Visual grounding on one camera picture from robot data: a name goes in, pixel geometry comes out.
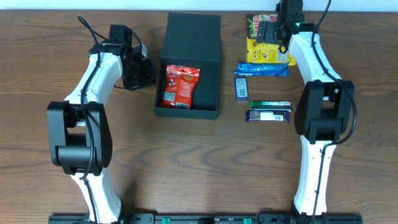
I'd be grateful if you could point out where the Haribo gummy candy bag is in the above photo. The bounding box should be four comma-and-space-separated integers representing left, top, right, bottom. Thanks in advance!
246, 14, 277, 39

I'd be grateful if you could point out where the yellow snack bag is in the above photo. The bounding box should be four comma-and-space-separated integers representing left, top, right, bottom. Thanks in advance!
246, 38, 296, 66

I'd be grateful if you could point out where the red orange candy bag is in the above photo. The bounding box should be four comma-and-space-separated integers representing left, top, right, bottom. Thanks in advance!
160, 65, 200, 110

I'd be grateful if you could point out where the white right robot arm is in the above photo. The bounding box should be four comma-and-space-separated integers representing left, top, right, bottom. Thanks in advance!
258, 22, 357, 223

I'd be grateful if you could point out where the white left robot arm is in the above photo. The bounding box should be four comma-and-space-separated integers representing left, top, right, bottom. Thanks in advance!
47, 42, 152, 223

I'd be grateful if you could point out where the blue long cookie pack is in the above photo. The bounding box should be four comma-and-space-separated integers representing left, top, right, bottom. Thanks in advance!
234, 62, 290, 77

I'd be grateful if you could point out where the small blue gum pack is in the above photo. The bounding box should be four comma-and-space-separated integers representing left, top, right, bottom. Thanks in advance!
234, 77, 248, 100

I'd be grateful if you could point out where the dark green open box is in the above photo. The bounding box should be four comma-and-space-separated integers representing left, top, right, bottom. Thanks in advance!
154, 12, 221, 119

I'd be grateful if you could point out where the green candy bar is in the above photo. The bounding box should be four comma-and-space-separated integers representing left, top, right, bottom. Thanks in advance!
250, 101, 292, 111

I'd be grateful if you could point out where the purple chocolate bar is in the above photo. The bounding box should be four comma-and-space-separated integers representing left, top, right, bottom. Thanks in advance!
246, 110, 290, 123

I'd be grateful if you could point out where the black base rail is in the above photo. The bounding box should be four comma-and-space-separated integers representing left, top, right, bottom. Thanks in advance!
48, 207, 364, 224

